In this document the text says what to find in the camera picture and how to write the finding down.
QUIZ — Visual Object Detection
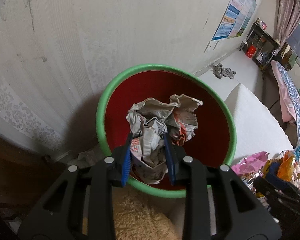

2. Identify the orange snack bag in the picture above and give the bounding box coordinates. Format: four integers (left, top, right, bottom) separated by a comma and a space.
277, 151, 295, 181

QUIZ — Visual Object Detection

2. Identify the paper wrapper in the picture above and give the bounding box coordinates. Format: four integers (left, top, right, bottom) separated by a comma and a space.
126, 94, 203, 185

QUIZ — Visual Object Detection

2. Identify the pink purple wrapper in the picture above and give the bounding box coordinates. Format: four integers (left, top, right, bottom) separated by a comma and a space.
231, 151, 269, 176

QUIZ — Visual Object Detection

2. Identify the red bin with green rim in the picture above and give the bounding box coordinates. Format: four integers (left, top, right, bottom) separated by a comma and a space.
96, 64, 237, 199

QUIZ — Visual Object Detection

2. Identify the white table pad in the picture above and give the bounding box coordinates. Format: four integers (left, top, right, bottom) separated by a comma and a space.
165, 82, 294, 240

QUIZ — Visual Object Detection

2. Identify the bed with plaid quilt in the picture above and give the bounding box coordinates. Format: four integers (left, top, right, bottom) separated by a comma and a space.
270, 60, 300, 142

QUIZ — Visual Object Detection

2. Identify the grey shoe left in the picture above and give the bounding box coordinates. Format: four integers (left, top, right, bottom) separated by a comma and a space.
213, 63, 224, 79

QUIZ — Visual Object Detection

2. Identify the grey shoe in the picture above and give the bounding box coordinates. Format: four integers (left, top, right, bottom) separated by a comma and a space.
213, 63, 224, 79
222, 68, 236, 79

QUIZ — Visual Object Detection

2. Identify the grey shoe right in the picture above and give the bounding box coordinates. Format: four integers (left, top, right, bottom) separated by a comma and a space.
222, 68, 236, 79

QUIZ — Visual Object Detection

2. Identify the red bucket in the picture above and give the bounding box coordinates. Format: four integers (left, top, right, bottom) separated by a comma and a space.
245, 45, 256, 58

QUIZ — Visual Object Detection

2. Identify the dark side table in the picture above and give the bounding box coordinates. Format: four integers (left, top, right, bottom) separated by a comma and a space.
239, 23, 280, 71

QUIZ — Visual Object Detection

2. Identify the blue learning poster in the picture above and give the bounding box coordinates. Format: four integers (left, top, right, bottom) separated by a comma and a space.
212, 0, 239, 41

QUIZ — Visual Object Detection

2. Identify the white grid poster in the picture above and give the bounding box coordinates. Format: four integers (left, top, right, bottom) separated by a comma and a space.
228, 0, 249, 38

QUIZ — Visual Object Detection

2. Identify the green blue poster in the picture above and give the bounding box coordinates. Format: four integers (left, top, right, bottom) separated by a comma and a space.
236, 0, 257, 37

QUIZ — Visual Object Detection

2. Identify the pink floral curtain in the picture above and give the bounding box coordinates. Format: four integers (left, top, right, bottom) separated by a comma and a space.
275, 0, 300, 47

